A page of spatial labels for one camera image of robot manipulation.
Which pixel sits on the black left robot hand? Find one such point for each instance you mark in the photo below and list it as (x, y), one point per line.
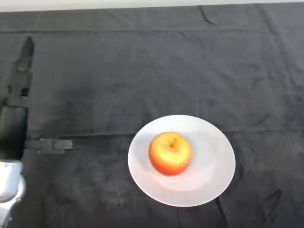
(13, 133)

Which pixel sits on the red yellow apple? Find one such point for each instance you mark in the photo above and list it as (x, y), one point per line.
(170, 154)

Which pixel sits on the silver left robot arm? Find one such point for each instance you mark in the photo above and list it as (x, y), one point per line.
(9, 185)

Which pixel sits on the white round plate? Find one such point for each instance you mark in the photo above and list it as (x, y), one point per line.
(209, 166)

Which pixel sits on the black table cloth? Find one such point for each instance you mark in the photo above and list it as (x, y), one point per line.
(152, 71)

